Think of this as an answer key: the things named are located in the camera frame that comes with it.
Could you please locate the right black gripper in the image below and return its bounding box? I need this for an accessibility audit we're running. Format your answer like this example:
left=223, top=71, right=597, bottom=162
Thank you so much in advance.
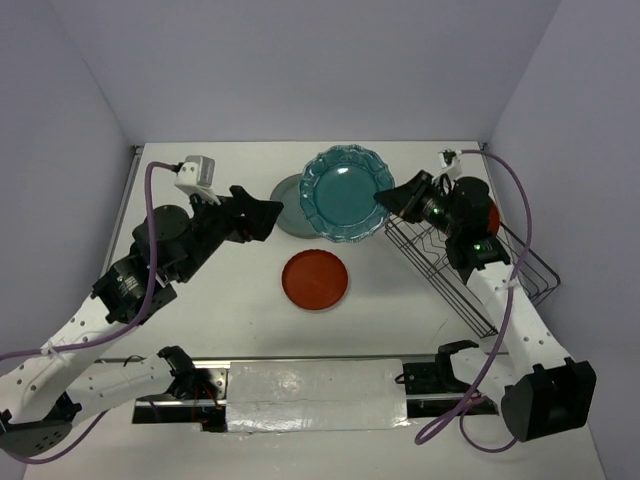
left=374, top=169, right=462, bottom=237

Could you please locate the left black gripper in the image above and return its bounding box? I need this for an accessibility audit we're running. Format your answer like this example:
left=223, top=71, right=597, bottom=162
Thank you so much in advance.
left=174, top=185, right=285, bottom=283

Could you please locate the grey-blue round plate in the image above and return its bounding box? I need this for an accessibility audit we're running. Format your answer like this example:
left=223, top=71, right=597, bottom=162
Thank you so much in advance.
left=270, top=174, right=319, bottom=239

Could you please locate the teal ornate plate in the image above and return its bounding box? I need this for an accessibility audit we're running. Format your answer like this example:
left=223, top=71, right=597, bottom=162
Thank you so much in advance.
left=298, top=144, right=395, bottom=243

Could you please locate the orange scalloped plate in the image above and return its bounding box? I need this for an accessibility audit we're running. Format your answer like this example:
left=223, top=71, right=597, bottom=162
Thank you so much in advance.
left=281, top=249, right=349, bottom=311

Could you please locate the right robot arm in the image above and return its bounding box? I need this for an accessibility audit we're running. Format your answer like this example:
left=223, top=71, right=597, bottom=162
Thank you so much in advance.
left=374, top=171, right=596, bottom=442

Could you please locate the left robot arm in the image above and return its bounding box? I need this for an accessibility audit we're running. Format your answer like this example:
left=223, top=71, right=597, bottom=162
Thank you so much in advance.
left=1, top=186, right=283, bottom=462

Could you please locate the silver taped panel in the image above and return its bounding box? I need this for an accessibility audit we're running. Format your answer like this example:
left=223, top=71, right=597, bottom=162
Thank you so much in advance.
left=226, top=359, right=409, bottom=433

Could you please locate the wire dish rack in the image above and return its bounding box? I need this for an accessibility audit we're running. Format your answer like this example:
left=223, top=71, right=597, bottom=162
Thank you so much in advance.
left=384, top=216, right=561, bottom=339

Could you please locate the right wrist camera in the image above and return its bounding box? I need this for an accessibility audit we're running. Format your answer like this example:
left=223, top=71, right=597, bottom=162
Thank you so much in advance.
left=433, top=149, right=462, bottom=184

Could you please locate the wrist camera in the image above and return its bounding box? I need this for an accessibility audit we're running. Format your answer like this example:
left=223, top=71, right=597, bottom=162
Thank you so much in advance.
left=174, top=155, right=221, bottom=205
left=433, top=149, right=462, bottom=184

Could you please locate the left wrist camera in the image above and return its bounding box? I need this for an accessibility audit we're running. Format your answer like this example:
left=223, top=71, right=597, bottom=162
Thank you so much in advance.
left=174, top=155, right=221, bottom=205

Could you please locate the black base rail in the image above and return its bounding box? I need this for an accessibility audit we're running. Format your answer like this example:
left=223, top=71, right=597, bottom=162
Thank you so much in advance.
left=130, top=352, right=501, bottom=434

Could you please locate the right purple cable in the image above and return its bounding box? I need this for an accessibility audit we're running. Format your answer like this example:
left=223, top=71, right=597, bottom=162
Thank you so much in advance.
left=414, top=148, right=531, bottom=454

